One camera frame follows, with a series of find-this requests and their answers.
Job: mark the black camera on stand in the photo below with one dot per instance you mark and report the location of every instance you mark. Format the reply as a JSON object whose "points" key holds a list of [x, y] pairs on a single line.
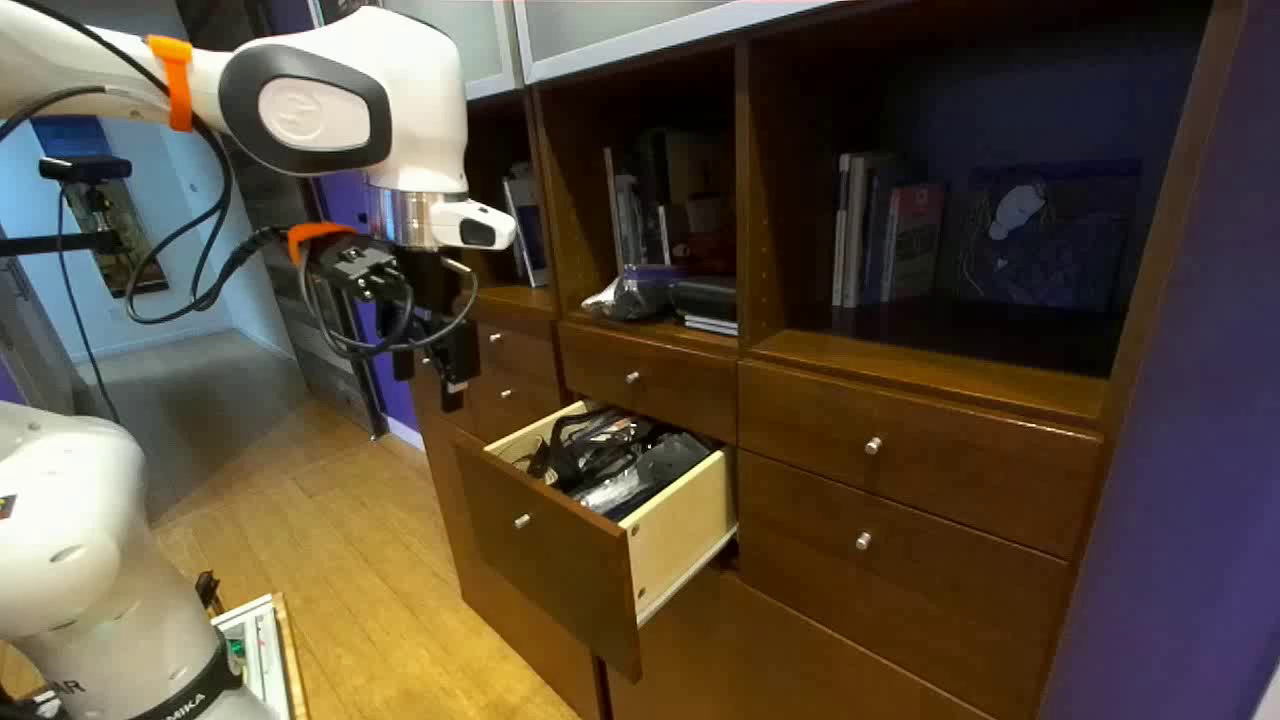
{"points": [[82, 169]]}

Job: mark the frosted glass cabinet door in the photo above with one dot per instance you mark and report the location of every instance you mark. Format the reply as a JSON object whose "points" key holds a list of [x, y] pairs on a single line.
{"points": [[626, 27], [487, 42]]}

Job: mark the thin grey leaning books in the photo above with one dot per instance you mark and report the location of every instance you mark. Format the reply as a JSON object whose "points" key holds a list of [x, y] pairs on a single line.
{"points": [[621, 213]]}

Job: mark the clear plastic bag with label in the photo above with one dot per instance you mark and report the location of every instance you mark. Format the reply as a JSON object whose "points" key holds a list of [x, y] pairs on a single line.
{"points": [[641, 299]]}

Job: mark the dark blue framed picture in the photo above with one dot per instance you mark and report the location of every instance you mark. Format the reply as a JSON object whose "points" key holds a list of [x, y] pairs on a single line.
{"points": [[1043, 243]]}

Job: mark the white upright book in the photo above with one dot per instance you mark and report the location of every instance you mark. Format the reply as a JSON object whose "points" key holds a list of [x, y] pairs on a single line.
{"points": [[844, 232]]}

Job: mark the dark brown tall books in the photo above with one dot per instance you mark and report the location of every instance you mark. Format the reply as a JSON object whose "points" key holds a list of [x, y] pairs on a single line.
{"points": [[701, 202]]}

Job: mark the flat white item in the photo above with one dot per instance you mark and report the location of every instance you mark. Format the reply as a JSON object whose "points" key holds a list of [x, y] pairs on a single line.
{"points": [[715, 325]]}

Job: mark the white framed board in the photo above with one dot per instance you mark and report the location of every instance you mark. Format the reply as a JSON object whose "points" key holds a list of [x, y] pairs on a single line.
{"points": [[263, 654]]}

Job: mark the small black box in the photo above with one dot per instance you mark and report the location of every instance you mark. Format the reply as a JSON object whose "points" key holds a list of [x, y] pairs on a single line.
{"points": [[701, 299]]}

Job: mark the framed wall picture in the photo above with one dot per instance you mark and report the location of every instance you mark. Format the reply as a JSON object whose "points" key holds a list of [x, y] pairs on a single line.
{"points": [[126, 243]]}

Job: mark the brown wooden shelf cabinet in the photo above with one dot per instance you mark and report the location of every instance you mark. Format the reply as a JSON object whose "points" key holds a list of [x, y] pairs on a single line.
{"points": [[800, 643]]}

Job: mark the wooden drawer with cream sides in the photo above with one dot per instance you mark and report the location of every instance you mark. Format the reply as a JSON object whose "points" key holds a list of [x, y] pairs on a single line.
{"points": [[560, 563]]}

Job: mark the reddish brown book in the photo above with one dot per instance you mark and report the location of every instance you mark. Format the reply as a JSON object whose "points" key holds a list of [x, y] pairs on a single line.
{"points": [[913, 246]]}

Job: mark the black stand bar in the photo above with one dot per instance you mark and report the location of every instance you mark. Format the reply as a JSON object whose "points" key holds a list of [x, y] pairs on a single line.
{"points": [[63, 246]]}

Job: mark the closed wooden drawer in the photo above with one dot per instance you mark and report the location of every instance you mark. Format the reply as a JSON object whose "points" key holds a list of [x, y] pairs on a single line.
{"points": [[963, 600], [666, 386], [524, 351], [985, 466], [522, 404]]}

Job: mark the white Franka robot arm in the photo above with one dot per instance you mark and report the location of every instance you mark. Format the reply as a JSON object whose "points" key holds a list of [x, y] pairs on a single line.
{"points": [[372, 80]]}

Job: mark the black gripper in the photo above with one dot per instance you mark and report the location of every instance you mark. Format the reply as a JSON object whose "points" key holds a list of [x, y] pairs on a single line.
{"points": [[387, 303]]}

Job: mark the dark upright book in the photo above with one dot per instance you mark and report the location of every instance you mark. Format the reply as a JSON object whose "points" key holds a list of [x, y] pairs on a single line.
{"points": [[879, 243]]}

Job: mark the small black floor object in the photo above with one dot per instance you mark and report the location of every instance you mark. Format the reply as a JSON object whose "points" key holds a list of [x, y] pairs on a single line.
{"points": [[208, 589]]}

